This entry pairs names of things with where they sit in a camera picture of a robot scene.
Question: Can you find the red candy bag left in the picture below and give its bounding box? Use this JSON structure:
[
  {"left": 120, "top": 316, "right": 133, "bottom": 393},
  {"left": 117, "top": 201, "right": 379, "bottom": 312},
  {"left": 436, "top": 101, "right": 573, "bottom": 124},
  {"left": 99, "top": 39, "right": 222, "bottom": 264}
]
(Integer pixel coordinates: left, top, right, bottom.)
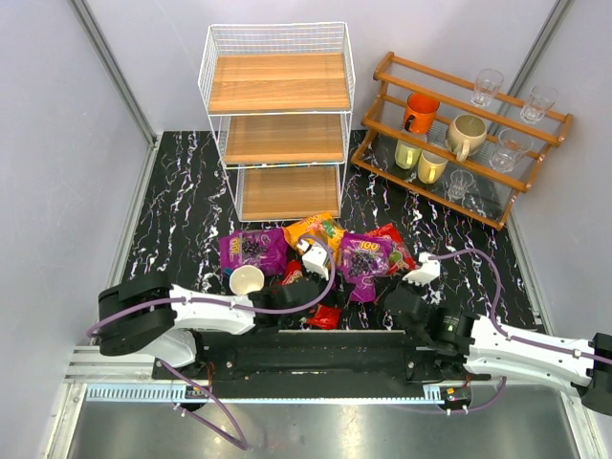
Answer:
[{"left": 279, "top": 260, "right": 342, "bottom": 330}]

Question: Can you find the orange mug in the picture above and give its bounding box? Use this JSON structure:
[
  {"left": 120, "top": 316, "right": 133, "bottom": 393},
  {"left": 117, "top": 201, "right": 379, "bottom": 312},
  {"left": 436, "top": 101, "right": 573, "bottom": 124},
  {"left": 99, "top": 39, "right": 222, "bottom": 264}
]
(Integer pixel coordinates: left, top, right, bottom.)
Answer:
[{"left": 403, "top": 93, "right": 440, "bottom": 134}]

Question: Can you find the white wire wooden shelf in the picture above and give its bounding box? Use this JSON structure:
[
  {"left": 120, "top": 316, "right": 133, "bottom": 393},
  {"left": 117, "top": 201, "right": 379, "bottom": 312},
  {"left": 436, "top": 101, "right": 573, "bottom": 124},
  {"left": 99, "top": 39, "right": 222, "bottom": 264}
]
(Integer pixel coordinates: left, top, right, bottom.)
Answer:
[{"left": 198, "top": 21, "right": 356, "bottom": 222}]

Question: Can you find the red candy bag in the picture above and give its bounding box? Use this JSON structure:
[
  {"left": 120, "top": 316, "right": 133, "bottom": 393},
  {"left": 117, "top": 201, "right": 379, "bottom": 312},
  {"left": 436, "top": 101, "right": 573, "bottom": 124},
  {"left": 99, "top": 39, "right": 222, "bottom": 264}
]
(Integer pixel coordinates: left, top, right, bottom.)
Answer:
[
  {"left": 366, "top": 223, "right": 416, "bottom": 275},
  {"left": 279, "top": 260, "right": 342, "bottom": 330}
]

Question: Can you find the clear glass top right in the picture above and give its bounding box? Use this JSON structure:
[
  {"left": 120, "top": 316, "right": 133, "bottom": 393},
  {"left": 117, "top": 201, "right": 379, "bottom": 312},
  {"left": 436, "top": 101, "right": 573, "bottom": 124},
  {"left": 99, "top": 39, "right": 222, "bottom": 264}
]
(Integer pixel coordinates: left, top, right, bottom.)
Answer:
[{"left": 519, "top": 84, "right": 559, "bottom": 124}]

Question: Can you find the clear glass top left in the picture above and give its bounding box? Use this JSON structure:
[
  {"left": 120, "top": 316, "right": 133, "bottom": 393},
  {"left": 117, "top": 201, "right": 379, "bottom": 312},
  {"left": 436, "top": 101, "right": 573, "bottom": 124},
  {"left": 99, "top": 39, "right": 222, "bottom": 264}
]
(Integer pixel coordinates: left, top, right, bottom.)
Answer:
[{"left": 471, "top": 69, "right": 504, "bottom": 107}]

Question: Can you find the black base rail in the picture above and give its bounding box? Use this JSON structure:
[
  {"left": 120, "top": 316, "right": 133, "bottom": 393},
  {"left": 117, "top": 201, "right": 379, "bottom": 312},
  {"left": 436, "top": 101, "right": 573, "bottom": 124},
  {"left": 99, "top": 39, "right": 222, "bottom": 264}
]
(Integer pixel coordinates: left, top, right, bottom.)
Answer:
[{"left": 180, "top": 330, "right": 474, "bottom": 400}]

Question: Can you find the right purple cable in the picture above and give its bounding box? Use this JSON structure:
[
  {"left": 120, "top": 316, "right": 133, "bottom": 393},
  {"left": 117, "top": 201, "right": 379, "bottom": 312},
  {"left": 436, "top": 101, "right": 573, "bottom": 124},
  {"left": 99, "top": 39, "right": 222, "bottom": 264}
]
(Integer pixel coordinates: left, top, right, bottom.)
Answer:
[{"left": 427, "top": 248, "right": 612, "bottom": 364}]

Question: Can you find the wooden cup rack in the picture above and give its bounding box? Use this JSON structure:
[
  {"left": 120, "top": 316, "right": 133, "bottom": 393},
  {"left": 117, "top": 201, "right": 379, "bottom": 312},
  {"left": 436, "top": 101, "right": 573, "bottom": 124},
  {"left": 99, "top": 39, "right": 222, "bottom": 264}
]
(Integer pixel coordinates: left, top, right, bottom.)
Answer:
[{"left": 351, "top": 52, "right": 574, "bottom": 230}]

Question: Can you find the clear glass middle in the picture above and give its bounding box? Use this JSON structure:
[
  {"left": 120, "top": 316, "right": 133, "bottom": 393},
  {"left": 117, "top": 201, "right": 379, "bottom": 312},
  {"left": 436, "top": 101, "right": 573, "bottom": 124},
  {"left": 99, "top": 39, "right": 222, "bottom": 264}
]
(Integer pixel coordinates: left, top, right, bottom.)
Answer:
[{"left": 490, "top": 128, "right": 533, "bottom": 173}]

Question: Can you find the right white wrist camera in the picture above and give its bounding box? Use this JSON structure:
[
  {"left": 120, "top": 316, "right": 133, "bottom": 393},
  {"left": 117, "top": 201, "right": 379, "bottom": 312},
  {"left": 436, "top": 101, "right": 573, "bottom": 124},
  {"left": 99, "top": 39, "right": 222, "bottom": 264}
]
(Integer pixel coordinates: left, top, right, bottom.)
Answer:
[{"left": 402, "top": 251, "right": 441, "bottom": 286}]

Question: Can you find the clear glass bottom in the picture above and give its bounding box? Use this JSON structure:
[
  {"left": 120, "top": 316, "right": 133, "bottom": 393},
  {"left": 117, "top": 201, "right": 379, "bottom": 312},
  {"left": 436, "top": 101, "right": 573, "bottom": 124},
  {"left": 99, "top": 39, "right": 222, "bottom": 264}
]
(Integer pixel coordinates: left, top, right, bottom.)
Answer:
[{"left": 448, "top": 169, "right": 474, "bottom": 201}]

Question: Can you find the purple grape candy bag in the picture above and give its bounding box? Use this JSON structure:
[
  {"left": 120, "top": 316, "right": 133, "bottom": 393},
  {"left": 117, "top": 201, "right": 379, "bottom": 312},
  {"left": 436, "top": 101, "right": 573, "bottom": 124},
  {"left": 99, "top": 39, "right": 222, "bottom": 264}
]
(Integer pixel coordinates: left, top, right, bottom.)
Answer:
[{"left": 339, "top": 232, "right": 392, "bottom": 303}]

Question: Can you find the red candy bag right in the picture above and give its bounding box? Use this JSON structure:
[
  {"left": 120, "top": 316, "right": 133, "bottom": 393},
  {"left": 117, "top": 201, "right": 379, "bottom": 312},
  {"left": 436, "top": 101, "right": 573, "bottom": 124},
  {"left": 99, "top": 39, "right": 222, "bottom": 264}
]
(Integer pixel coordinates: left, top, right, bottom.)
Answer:
[{"left": 366, "top": 223, "right": 416, "bottom": 275}]

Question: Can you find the beige large mug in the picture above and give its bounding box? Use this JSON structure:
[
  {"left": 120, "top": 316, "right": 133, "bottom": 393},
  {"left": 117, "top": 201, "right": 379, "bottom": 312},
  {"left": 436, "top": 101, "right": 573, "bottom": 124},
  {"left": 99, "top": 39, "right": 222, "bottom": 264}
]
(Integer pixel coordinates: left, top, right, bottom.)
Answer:
[{"left": 445, "top": 114, "right": 487, "bottom": 162}]

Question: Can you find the yellow orange candy bag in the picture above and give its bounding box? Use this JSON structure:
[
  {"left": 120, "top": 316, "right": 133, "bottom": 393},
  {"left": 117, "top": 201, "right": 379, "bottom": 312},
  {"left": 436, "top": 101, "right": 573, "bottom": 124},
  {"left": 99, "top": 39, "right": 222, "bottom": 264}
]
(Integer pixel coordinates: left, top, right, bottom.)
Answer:
[{"left": 282, "top": 212, "right": 345, "bottom": 262}]

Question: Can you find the blue paper cup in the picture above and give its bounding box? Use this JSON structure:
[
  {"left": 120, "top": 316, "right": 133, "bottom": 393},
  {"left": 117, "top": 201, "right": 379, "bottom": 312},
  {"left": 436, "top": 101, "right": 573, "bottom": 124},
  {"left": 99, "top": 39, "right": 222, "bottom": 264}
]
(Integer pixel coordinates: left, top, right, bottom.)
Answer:
[{"left": 229, "top": 265, "right": 265, "bottom": 295}]

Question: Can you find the pale yellow mug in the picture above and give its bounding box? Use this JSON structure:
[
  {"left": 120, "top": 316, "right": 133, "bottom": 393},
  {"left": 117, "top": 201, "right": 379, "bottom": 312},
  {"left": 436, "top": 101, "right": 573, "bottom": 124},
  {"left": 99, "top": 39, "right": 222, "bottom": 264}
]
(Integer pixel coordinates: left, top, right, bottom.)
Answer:
[{"left": 417, "top": 150, "right": 448, "bottom": 185}]

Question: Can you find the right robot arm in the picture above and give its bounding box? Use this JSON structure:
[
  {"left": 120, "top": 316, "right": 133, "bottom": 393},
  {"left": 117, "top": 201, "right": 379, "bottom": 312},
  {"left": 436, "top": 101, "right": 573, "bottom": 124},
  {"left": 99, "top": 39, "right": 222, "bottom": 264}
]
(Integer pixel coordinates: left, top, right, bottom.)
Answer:
[{"left": 383, "top": 282, "right": 611, "bottom": 416}]

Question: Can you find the clear glass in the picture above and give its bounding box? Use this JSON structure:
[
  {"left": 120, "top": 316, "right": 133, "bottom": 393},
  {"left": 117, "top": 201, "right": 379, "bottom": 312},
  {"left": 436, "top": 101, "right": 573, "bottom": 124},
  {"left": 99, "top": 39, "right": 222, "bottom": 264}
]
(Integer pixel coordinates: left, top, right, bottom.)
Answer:
[
  {"left": 490, "top": 128, "right": 533, "bottom": 173},
  {"left": 519, "top": 84, "right": 559, "bottom": 124},
  {"left": 471, "top": 69, "right": 504, "bottom": 107},
  {"left": 448, "top": 169, "right": 474, "bottom": 201}
]

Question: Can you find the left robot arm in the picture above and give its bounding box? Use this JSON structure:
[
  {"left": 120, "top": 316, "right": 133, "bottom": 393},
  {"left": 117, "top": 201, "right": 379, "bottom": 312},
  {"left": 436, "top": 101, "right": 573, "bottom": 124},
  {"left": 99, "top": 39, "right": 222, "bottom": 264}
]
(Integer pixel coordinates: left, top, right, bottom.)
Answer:
[{"left": 87, "top": 273, "right": 322, "bottom": 367}]

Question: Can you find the light green mug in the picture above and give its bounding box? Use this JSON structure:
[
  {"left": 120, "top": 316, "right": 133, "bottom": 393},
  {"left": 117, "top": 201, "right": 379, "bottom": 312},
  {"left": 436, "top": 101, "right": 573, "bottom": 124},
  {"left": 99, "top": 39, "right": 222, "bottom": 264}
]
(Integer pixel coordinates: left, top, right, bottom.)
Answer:
[{"left": 394, "top": 140, "right": 422, "bottom": 170}]

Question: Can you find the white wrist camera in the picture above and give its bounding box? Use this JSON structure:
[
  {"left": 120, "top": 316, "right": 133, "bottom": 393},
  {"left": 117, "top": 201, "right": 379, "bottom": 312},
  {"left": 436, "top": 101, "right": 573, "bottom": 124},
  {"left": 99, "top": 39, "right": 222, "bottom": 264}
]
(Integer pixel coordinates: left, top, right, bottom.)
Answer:
[
  {"left": 297, "top": 238, "right": 332, "bottom": 280},
  {"left": 402, "top": 251, "right": 441, "bottom": 286}
]

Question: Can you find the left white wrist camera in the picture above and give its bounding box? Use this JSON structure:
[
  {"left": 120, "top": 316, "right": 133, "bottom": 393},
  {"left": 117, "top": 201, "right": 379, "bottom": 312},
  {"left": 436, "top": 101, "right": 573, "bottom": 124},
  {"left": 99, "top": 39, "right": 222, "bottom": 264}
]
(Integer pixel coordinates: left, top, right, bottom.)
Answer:
[{"left": 297, "top": 238, "right": 332, "bottom": 280}]

